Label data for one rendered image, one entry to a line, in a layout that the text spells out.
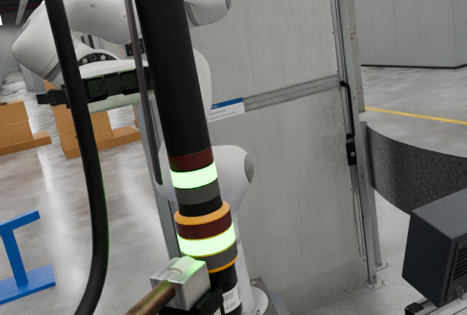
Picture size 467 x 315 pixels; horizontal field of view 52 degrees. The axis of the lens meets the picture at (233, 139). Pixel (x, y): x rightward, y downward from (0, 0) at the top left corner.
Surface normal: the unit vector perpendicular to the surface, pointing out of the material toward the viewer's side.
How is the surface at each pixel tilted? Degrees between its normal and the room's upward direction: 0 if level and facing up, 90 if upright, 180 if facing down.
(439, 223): 15
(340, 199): 90
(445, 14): 90
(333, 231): 90
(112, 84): 90
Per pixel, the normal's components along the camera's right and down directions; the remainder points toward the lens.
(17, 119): 0.43, 0.15
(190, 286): 0.85, -0.02
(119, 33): 0.18, 0.76
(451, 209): -0.05, -0.88
